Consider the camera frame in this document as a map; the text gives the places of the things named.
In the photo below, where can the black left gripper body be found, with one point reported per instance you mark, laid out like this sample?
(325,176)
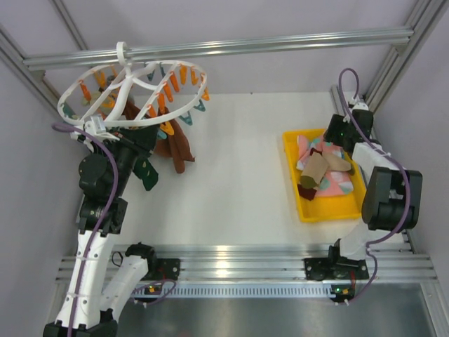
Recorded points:
(128,141)

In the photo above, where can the white round clip hanger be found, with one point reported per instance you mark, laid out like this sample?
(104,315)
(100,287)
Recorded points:
(136,94)

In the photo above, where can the pink patterned sock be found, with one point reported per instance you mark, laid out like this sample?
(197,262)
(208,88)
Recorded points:
(335,184)

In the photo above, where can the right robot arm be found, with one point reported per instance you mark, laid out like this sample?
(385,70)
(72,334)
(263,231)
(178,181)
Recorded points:
(391,203)

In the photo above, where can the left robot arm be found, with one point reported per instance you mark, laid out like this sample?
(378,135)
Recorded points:
(92,306)

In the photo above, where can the brown sock on hanger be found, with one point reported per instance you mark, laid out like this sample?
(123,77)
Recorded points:
(175,147)

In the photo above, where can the dark green sock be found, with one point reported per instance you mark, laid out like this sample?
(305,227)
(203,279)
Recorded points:
(144,171)

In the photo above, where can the tan brown sock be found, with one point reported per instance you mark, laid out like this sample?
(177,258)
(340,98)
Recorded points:
(318,165)

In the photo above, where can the yellow plastic bin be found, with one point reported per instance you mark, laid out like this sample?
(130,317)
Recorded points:
(319,209)

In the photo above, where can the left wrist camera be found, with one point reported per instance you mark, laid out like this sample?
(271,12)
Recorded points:
(95,126)

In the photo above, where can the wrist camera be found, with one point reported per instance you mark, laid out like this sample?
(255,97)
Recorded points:
(95,126)
(357,105)

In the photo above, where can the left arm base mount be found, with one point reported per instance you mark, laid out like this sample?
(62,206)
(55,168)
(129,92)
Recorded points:
(167,268)

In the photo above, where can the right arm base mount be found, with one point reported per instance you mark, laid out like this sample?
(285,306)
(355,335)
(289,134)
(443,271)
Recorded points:
(321,269)

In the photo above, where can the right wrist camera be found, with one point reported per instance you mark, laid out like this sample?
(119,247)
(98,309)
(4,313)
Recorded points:
(357,105)

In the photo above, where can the aluminium top rail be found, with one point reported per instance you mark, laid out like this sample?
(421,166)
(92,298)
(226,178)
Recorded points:
(364,37)

